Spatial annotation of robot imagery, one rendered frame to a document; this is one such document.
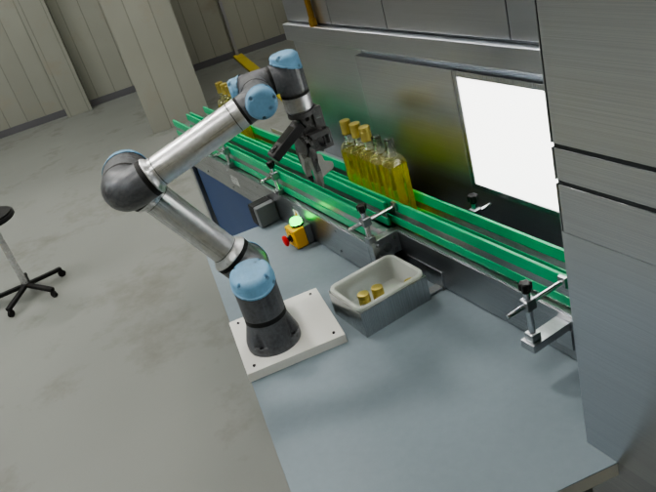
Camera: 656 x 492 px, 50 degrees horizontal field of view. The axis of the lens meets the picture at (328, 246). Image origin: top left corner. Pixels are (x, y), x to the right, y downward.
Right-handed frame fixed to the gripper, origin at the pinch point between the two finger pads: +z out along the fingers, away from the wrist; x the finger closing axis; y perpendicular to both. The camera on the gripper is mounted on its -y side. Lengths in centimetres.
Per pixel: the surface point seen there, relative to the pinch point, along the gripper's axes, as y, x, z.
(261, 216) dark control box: 1, 64, 33
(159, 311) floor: -36, 183, 114
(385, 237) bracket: 14.7, -3.2, 24.7
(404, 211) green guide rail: 21.3, -6.4, 18.0
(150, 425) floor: -67, 95, 113
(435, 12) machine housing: 41, -11, -33
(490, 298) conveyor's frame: 20, -41, 32
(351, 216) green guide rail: 11.8, 8.7, 19.8
